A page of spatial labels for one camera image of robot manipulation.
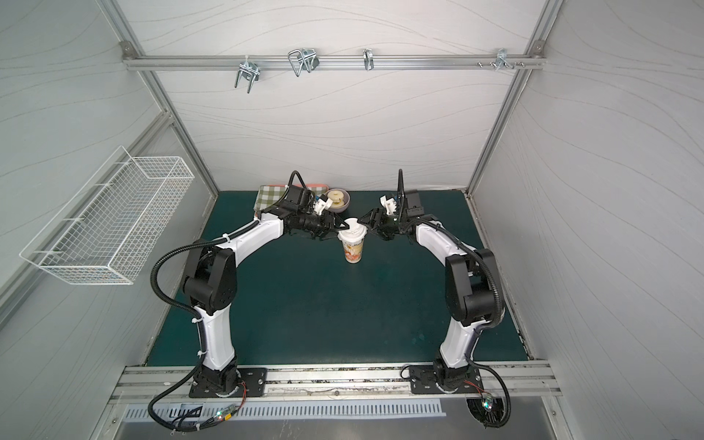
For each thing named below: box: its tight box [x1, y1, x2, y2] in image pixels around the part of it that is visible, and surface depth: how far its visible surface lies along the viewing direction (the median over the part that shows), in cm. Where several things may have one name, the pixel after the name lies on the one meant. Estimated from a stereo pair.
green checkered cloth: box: [253, 185, 289, 212], surface depth 120 cm
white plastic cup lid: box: [337, 217, 368, 245], surface depth 88 cm
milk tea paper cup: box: [337, 231, 368, 264], surface depth 88 cm
